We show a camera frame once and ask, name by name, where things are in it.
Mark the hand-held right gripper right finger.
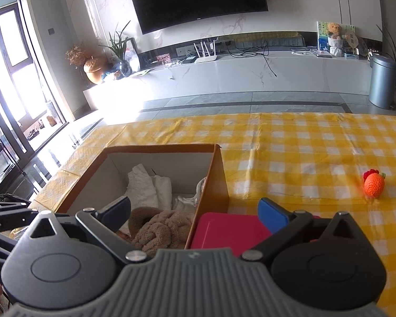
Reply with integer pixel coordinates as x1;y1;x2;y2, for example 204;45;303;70
242;197;367;265

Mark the painted picture board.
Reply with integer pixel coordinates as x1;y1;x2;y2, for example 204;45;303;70
317;21;355;55

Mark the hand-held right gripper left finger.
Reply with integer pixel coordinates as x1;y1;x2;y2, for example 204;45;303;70
18;196;150;265

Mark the orange crochet fruit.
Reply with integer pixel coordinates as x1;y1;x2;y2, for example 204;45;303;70
363;169;386;199

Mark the brown teddy bear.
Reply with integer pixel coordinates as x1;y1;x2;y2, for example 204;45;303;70
327;22;348;57

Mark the black cable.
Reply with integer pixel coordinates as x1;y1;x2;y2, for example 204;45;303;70
226;40;278;77

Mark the white lace cloth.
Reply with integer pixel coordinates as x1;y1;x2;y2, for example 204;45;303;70
127;163;172;210

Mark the glass balcony door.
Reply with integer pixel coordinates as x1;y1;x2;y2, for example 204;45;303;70
0;0;70;179

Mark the white router with antennas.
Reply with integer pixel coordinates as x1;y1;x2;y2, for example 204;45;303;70
193;40;218;64

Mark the white marble television cabinet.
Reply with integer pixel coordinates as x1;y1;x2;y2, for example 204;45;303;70
82;31;373;113

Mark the black metal rack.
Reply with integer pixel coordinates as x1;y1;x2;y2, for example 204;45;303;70
0;139;23;202

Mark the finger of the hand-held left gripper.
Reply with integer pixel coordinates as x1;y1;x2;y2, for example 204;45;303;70
0;201;38;232

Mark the cardboard box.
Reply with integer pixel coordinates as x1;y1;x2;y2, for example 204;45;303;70
54;143;230;250

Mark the silver round trash can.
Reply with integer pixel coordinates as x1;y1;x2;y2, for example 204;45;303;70
369;54;396;109

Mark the brown knitted plush toy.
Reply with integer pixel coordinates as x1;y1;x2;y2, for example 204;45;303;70
128;206;195;258

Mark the orange acorn-shaped jar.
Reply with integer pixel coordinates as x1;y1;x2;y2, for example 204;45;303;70
83;56;106;85

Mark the yellow checked tablecloth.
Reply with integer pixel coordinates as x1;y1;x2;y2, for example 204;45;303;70
30;112;396;317

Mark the green plant in glass vase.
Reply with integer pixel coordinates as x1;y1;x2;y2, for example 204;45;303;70
99;20;134;76

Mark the red square box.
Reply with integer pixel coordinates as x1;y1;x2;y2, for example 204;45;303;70
190;212;273;258

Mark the dried flower bunch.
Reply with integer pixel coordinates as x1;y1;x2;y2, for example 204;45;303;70
65;42;90;67

